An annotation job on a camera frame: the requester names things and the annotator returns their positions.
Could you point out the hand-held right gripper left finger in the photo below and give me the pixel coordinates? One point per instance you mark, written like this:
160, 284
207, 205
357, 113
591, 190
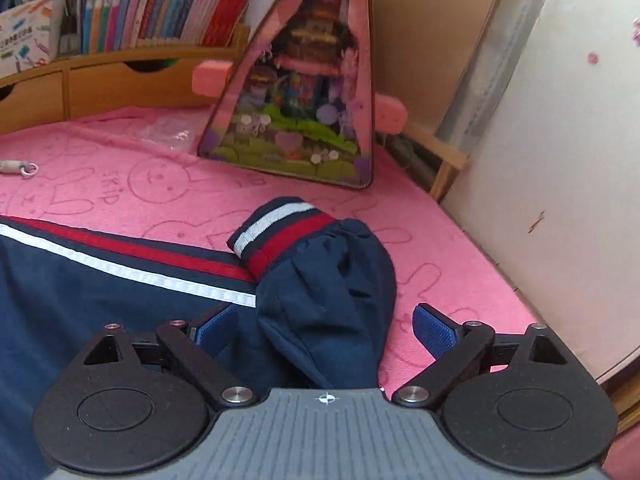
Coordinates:
219, 329

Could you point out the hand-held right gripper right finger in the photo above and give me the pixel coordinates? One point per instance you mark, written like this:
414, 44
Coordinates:
434, 332

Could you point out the navy jacket with striped trim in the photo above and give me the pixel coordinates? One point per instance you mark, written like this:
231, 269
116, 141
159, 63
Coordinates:
325, 300

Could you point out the pink bunny pattern blanket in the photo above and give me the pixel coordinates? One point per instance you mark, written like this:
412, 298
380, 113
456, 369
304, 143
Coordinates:
150, 200

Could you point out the wooden rack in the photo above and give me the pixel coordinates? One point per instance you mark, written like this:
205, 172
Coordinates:
445, 160

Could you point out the clear plastic bag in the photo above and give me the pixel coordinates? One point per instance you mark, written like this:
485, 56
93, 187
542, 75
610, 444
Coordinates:
170, 132

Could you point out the pink foam piece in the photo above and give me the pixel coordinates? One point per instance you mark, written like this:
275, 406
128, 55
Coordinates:
210, 77
391, 114

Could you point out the pink triangular toy box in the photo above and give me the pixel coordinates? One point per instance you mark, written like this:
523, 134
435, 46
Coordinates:
300, 110

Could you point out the wooden drawer organizer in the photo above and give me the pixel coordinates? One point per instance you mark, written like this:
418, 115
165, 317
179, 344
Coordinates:
100, 85

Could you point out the brown cardboard folder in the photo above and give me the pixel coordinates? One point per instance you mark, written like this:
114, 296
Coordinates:
425, 35

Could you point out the pink flower sticker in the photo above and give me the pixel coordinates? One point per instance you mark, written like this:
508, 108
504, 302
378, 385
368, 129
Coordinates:
593, 57

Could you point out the row of upright books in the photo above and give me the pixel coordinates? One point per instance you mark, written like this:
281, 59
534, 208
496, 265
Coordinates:
165, 0

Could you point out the white printed box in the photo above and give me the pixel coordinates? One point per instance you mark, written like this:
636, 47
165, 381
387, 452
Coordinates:
27, 35

